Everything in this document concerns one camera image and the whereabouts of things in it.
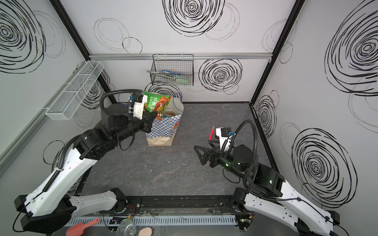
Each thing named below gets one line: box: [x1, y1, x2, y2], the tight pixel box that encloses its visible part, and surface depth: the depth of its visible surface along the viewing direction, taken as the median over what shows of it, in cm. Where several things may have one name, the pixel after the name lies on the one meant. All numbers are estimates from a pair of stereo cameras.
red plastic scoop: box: [65, 217, 101, 236], surface depth 67 cm
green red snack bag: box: [142, 90, 173, 121], surface depth 59 cm
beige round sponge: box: [138, 227, 153, 236], surface depth 67 cm
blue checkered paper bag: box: [145, 96, 185, 147], surface depth 88 cm
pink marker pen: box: [208, 125, 215, 141], surface depth 101 cm
